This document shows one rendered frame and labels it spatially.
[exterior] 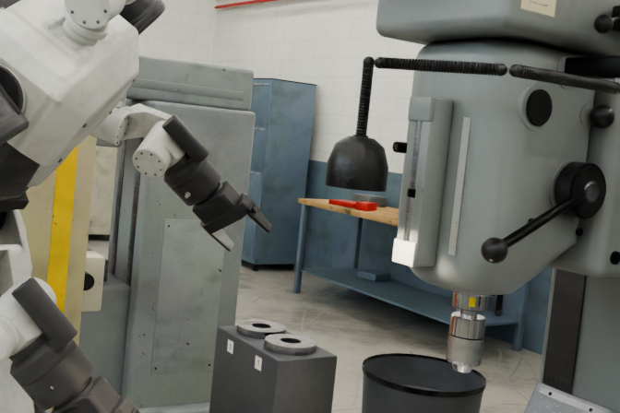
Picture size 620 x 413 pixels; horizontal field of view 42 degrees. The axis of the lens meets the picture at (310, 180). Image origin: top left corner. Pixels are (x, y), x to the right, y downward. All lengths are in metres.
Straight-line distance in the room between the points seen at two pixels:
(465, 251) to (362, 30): 7.34
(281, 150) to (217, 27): 3.05
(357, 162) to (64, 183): 1.78
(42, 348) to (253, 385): 0.42
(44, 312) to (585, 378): 0.88
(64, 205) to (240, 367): 1.29
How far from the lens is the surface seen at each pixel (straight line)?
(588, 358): 1.47
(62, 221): 2.62
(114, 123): 1.53
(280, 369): 1.34
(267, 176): 8.31
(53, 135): 1.14
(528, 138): 1.01
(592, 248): 1.12
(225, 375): 1.50
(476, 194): 0.99
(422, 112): 1.00
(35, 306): 1.11
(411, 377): 3.43
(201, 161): 1.52
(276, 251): 8.50
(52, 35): 1.16
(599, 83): 0.98
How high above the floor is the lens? 1.49
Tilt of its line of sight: 3 degrees down
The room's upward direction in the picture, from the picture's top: 6 degrees clockwise
